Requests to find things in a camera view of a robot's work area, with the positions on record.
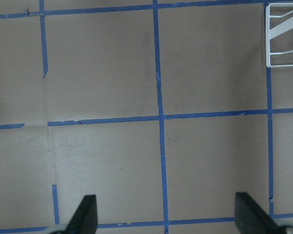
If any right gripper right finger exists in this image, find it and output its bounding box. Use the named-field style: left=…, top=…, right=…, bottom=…
left=234, top=192, right=287, bottom=234

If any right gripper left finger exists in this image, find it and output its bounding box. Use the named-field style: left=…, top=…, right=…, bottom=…
left=64, top=195, right=98, bottom=234

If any white wire cup rack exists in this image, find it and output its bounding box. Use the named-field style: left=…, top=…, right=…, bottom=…
left=265, top=2, right=293, bottom=68

